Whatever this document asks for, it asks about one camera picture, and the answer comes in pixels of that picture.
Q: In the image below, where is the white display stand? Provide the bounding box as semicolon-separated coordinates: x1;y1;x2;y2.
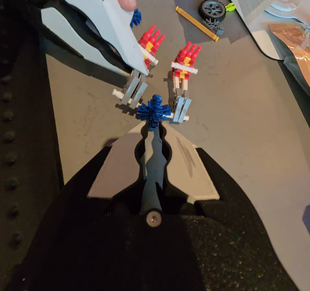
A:
243;0;310;61

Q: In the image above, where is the long yellow toy rod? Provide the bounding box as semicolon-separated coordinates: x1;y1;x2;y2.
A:
176;6;219;41

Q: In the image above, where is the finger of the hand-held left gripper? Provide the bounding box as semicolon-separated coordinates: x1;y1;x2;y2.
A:
48;0;150;77
41;6;133;76

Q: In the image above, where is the black perforated panel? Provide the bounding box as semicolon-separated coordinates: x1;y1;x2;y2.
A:
0;0;64;284

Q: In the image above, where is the white round holder base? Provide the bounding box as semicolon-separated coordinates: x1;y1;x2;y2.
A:
265;0;310;24

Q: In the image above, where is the blue connector cluster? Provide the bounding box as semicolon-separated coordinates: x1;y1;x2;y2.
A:
136;94;172;130

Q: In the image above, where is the grey snowflake connector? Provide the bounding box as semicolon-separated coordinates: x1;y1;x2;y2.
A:
203;17;224;36

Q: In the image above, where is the red yellow grey toy assembly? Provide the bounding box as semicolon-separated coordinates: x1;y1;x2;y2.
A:
167;42;202;123
112;25;166;108

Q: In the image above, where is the black toy wheel grey rim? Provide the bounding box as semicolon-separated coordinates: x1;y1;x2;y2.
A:
199;0;227;21

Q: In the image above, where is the blue storage bin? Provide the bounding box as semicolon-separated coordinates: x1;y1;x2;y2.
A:
302;204;310;230

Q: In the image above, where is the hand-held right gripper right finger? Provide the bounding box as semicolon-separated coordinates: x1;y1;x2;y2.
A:
160;122;220;204

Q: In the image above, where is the orange red toy parts bag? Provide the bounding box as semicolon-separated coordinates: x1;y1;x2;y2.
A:
268;22;310;95

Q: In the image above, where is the blue snowflake connector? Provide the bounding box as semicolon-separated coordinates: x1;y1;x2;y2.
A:
130;8;142;28

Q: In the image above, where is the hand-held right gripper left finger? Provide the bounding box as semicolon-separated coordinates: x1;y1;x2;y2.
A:
87;121;149;199

